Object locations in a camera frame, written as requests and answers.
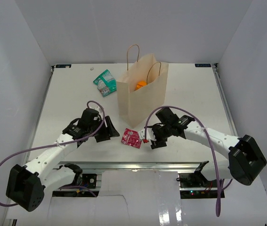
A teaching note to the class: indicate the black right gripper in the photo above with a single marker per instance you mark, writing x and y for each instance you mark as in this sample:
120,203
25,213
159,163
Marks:
158,143

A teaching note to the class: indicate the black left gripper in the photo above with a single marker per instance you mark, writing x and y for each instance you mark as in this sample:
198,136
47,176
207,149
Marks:
111,132

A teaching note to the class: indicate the red snack packet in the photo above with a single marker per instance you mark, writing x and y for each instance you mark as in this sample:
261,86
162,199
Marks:
131,138

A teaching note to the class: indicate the orange gummy snack bag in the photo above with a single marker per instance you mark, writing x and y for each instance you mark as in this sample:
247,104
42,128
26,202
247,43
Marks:
140,84

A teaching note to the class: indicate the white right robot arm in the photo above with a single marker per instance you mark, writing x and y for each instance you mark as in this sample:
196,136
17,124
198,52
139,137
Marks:
244,159

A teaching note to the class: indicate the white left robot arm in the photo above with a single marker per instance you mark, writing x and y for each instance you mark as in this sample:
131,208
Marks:
27,184

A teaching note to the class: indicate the beige paper bag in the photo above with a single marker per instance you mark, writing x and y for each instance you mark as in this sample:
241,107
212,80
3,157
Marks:
135,106

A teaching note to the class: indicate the teal snack packet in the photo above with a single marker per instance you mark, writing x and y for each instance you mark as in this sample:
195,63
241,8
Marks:
105,83

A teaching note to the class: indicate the left XDOF label sticker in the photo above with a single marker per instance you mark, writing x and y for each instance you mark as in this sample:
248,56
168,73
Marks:
63,66

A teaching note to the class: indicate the xdof label sticker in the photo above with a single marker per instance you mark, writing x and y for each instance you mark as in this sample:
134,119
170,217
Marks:
203,65
63,66

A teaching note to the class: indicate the right XDOF label sticker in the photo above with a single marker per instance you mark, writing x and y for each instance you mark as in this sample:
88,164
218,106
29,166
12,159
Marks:
203,65

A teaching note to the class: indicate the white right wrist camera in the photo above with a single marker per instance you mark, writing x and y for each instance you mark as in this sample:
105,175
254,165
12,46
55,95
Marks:
146,135

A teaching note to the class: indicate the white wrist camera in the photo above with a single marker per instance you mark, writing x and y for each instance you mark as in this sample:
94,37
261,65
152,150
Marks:
100,112
146,135

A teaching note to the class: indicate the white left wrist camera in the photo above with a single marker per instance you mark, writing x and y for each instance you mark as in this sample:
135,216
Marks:
100,112

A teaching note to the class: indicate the aluminium front frame rail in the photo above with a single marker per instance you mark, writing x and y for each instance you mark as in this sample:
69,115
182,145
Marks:
106,165

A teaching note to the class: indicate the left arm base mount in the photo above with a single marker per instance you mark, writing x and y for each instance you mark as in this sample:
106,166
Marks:
88,188

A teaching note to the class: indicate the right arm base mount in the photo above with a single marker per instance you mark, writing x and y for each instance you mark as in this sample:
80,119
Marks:
194,185

